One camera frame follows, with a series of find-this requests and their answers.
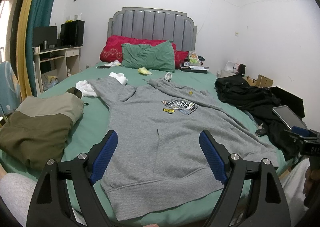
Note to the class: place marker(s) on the tablet on right gripper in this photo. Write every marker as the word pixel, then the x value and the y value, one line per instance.
pixel 288 117

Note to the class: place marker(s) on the grey hoodie sweatshirt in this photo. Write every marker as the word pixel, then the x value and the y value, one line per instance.
pixel 158 163

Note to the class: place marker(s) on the black computer tower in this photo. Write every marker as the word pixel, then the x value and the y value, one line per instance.
pixel 72 33

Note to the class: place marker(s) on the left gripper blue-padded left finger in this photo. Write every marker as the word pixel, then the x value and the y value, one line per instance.
pixel 50 204

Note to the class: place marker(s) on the yellow small cloth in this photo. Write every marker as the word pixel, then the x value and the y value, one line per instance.
pixel 144 71

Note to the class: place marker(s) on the green pillow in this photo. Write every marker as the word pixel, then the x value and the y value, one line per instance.
pixel 160 57

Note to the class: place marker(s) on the black clothes pile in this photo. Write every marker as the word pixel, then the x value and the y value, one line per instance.
pixel 259 103

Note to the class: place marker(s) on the olive beige folded jacket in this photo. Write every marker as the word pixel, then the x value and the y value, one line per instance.
pixel 38 129

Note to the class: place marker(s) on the snack bag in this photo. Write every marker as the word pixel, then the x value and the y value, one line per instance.
pixel 193 59

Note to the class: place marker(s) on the black monitor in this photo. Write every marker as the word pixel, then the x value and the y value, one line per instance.
pixel 44 33

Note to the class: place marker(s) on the teal curtain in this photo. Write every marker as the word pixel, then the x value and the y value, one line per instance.
pixel 39 15

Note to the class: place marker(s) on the grey padded headboard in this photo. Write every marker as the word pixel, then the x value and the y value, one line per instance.
pixel 152 24

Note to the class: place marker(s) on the white garment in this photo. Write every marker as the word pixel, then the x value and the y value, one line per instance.
pixel 88 91

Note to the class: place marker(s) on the person's right hand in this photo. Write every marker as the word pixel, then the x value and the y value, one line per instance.
pixel 310 177

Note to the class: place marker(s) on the beige computer desk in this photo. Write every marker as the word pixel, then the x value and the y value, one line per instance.
pixel 63 61

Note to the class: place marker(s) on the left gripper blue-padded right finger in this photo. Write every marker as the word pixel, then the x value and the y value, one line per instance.
pixel 266 205

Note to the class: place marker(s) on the black phone on bed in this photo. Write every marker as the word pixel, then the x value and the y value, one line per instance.
pixel 103 67

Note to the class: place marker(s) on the cardboard box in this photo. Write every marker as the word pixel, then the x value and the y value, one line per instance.
pixel 261 81

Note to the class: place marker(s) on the red pillow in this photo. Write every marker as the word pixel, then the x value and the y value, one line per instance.
pixel 112 51

